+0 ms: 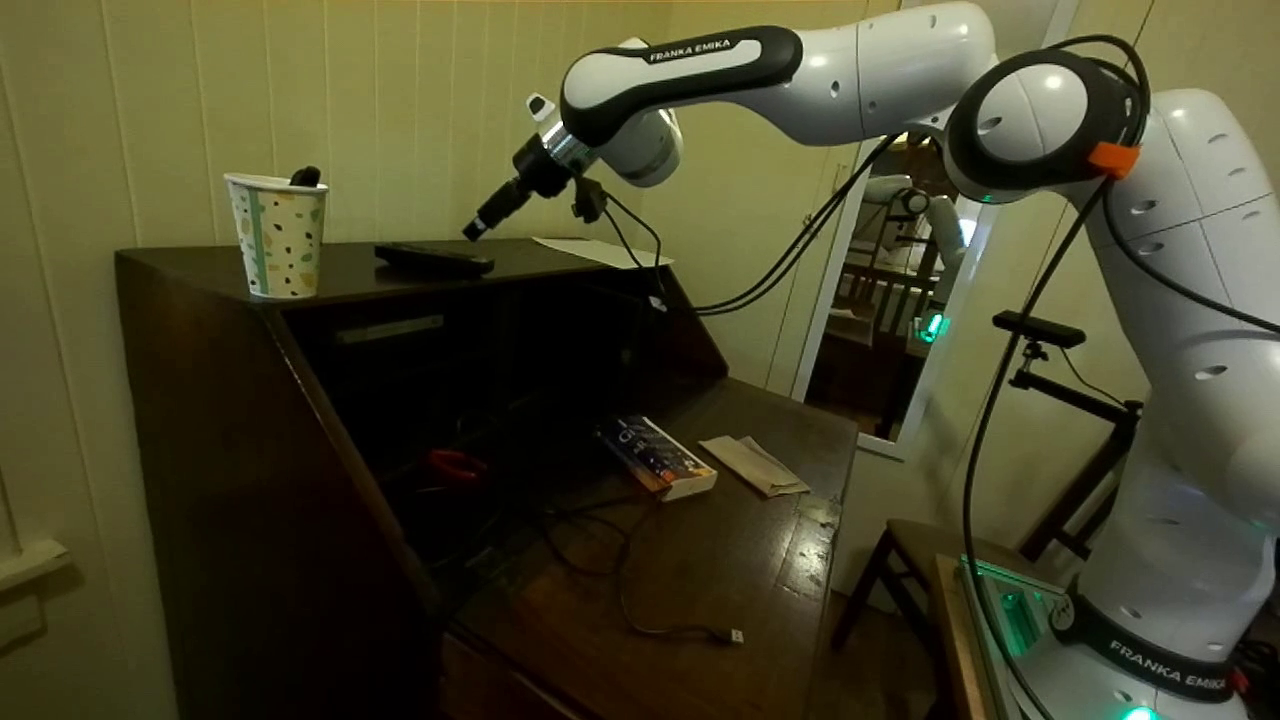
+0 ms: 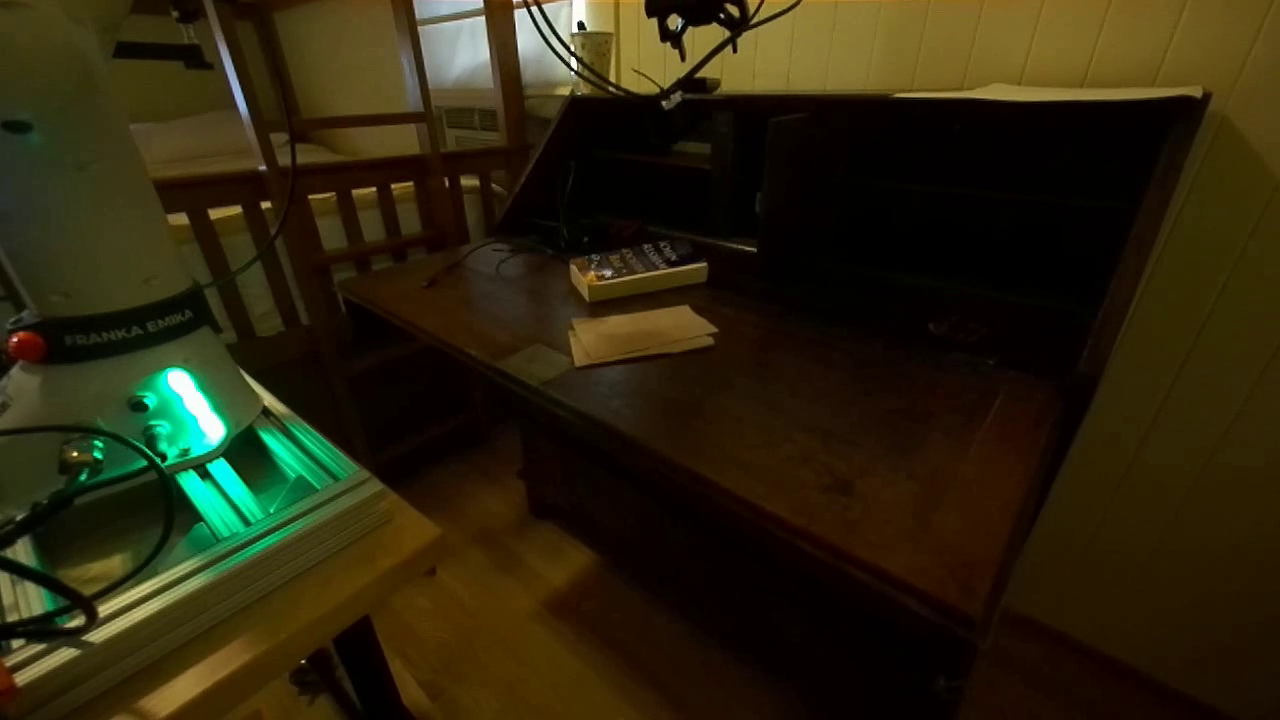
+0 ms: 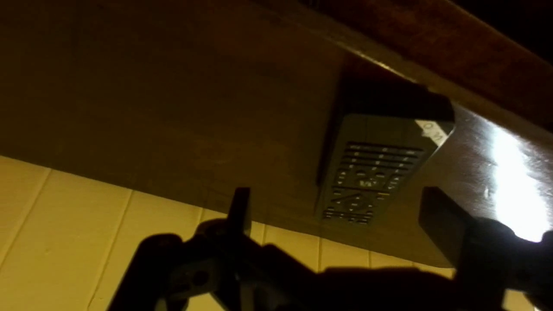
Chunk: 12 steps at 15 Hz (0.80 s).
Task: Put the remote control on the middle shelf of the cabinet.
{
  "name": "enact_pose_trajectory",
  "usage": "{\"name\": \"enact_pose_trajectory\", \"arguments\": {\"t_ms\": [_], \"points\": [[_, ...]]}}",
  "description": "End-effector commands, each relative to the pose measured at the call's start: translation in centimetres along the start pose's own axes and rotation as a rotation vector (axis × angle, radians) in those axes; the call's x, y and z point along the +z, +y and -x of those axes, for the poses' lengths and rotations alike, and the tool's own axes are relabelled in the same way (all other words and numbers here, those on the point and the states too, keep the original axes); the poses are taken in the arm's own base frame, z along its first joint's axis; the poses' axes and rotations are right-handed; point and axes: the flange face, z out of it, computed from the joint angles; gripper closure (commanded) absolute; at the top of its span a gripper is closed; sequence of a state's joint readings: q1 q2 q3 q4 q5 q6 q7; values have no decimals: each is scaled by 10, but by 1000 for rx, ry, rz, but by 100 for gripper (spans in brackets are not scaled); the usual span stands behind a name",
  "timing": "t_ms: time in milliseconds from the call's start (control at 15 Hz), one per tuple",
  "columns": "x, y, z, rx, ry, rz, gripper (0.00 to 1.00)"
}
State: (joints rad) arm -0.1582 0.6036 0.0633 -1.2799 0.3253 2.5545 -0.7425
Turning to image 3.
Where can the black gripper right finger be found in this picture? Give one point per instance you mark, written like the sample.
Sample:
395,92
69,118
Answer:
458,230

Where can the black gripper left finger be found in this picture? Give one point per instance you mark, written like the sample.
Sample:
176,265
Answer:
240,208

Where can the black remote control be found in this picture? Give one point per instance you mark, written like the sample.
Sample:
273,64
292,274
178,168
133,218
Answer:
376,166

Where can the dark wooden secretary cabinet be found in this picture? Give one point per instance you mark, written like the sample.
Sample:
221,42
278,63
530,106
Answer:
172,97

